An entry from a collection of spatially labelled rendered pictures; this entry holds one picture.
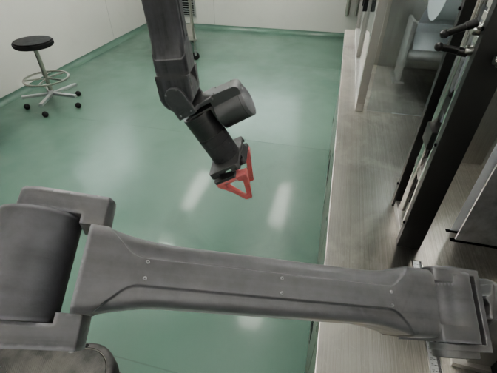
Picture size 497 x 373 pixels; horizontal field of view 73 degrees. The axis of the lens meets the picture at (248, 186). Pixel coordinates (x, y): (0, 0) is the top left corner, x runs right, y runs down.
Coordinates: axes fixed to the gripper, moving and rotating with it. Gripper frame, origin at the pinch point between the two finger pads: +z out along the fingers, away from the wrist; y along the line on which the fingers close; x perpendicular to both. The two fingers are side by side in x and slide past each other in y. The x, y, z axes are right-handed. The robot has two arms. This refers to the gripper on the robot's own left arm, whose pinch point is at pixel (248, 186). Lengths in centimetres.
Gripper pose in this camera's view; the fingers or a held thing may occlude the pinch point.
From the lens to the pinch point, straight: 72.3
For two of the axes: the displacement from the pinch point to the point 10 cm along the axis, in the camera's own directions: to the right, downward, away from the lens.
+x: -8.7, 3.5, 3.6
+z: 4.9, 7.0, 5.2
